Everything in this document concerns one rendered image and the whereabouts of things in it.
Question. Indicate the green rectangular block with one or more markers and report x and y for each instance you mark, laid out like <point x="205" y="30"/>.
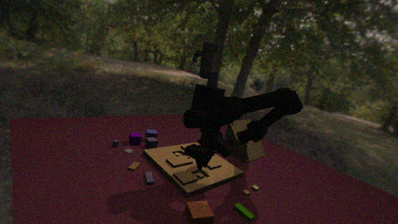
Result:
<point x="243" y="212"/>

